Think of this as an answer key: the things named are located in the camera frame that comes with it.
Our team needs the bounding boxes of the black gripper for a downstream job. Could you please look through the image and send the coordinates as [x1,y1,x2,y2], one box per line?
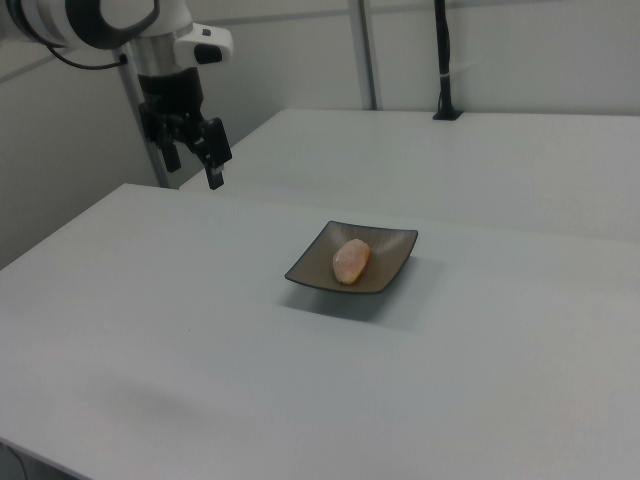
[135,67,234,191]

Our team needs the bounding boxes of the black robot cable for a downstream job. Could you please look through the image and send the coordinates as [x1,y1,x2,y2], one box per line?
[44,42,129,72]

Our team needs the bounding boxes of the black pole stand white band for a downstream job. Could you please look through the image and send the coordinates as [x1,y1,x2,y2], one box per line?
[431,0,465,122]

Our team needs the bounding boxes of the orange sugared bread roll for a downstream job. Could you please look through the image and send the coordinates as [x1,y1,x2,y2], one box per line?
[331,238,373,286]

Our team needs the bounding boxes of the square brown ceramic plate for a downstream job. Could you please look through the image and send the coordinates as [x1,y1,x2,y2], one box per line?
[284,219,420,297]

